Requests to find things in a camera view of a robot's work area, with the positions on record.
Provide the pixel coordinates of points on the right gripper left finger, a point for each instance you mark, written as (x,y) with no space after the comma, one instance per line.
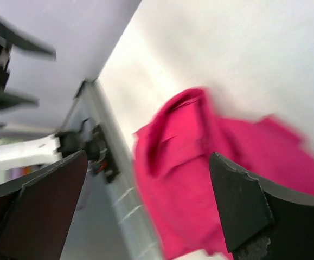
(36,210)

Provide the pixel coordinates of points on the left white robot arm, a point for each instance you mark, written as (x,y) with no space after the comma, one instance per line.
(39,151)

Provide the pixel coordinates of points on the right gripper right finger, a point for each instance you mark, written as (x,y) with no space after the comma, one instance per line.
(261,219)

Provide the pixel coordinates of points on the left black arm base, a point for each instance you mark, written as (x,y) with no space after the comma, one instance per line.
(97,151)

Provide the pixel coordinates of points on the pink trousers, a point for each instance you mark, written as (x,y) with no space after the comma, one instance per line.
(171,164)

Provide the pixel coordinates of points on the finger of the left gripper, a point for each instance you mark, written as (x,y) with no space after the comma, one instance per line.
(12,99)
(23,41)

